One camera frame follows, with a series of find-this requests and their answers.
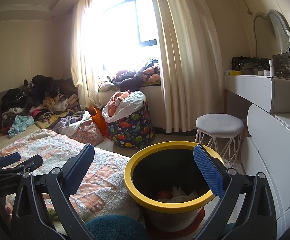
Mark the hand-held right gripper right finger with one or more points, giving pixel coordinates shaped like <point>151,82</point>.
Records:
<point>207,167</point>

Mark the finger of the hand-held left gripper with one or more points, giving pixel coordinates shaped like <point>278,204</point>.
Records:
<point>9,158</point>
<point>29,162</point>

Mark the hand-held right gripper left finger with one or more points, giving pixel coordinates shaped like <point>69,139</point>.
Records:
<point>81,167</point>

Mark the white plastic bag orange print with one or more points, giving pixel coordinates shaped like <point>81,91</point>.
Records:
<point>185,198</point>

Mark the white pleated wrapper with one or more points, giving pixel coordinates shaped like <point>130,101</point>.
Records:
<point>177,191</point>

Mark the red plastic bag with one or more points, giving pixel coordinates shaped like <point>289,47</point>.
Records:
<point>163,195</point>

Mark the yellow rimmed waste bin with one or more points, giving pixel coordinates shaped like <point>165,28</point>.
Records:
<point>134,187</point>

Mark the person's left hand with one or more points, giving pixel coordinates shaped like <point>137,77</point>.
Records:
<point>8,208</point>

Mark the beige bed sheet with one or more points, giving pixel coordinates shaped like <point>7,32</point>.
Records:
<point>12,142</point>

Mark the peach printed blanket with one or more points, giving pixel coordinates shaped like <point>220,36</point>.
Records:
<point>104,175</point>

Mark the pink floral storage bag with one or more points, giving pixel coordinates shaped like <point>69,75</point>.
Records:
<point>89,135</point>

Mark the light blue cloth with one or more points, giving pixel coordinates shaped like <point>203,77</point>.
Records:
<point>21,125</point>

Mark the white bag with lavender clothes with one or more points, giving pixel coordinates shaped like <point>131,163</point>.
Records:
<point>72,125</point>

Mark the white stool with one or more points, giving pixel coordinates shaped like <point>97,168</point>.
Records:
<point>217,125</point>

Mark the green fleece clothing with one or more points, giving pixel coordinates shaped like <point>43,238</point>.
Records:
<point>52,213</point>

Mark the dinosaur print laundry basket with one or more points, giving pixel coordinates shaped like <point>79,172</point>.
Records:
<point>132,130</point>

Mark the white rounded cabinet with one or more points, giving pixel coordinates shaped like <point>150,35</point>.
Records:
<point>272,155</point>

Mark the teal cloth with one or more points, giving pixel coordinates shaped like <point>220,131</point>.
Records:
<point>114,227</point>

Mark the pile of clothes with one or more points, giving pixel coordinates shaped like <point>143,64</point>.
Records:
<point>44,90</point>

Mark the white bag of orange clothes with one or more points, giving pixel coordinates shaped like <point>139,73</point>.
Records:
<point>132,102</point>

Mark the white desk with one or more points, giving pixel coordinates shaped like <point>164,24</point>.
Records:
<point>250,90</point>

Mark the yellow box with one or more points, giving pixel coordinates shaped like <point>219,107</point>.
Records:
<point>235,73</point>

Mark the heap of jackets and bedding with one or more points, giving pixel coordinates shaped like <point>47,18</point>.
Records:
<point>132,77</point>

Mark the dark bag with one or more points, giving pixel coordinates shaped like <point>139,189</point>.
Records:
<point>240,63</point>

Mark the cream curtain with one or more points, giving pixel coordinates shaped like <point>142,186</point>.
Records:
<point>84,55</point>
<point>185,55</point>

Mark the white bottle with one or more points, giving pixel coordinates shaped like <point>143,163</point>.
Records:
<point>271,67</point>

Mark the clear drawer organizer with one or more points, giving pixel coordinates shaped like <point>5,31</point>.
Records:
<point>285,66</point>

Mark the wavy framed mirror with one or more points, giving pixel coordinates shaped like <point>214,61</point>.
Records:
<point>280,32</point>

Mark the window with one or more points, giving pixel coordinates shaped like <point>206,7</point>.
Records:
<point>147,22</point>

